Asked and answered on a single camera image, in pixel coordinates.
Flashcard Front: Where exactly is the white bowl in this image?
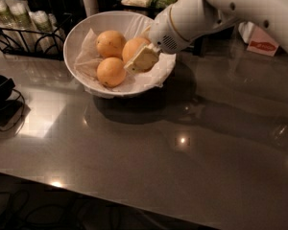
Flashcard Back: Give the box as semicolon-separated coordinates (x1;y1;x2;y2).
62;11;178;100

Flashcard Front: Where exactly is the black wire cup rack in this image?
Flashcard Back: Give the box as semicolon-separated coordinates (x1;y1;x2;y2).
0;13;73;60

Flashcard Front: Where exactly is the black wire trivet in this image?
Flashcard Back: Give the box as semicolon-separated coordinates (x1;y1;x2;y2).
0;89;26;132

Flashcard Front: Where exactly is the orange at bowl back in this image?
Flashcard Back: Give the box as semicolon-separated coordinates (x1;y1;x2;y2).
96;30;127;58

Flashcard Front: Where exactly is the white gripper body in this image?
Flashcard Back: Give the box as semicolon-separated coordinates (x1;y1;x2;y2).
149;5;190;54

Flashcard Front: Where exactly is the leftmost stacked cups sleeve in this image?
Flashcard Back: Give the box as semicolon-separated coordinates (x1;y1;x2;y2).
0;0;15;29

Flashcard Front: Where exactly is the white paper bowl liner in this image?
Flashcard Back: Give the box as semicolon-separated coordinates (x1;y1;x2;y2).
74;14;177;95

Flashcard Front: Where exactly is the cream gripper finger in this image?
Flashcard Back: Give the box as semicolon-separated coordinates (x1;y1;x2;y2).
125;43;159;74
139;26;151;38

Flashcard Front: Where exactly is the white paper cup stack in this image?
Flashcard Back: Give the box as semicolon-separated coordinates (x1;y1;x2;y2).
80;0;100;17

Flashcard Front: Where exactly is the orange at bowl front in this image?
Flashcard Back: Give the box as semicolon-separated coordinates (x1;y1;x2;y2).
97;57;127;87

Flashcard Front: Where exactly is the stacked cups sleeve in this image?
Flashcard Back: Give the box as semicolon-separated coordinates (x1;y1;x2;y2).
29;11;53;33
10;3;32;30
0;0;15;29

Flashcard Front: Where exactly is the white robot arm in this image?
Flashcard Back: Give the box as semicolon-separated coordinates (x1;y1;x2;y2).
125;0;288;74

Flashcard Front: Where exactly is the orange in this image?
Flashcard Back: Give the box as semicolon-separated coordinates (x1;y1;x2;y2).
96;30;127;58
97;57;127;87
122;37;150;63

